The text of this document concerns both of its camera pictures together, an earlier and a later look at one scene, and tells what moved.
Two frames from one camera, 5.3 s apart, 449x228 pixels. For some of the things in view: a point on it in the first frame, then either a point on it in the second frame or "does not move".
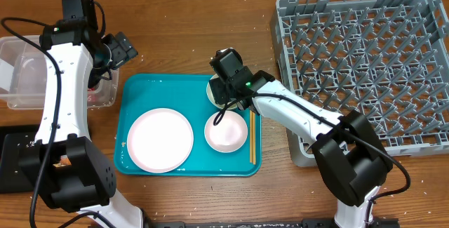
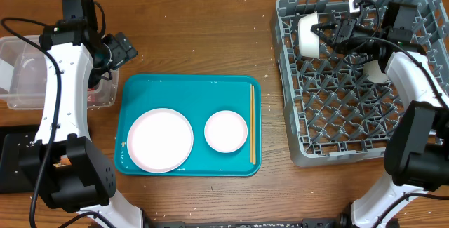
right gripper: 220,87 → 341,41
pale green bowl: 210,96 → 309,41
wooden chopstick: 253,137 does not move
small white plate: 229,135 does not move
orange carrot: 64,161 does not move
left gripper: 122,49 does not move
